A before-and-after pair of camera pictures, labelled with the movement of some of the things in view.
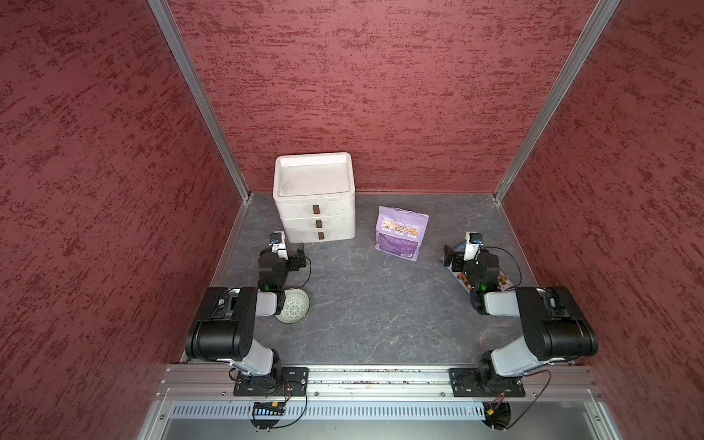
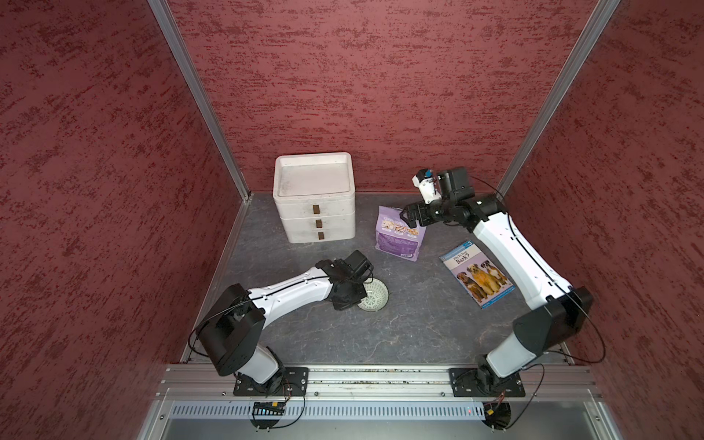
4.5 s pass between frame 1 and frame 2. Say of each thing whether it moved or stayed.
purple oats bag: stayed
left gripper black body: moved
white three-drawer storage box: stayed
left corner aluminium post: stayed
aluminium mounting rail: stayed
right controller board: stayed
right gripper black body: moved
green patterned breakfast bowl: moved
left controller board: stayed
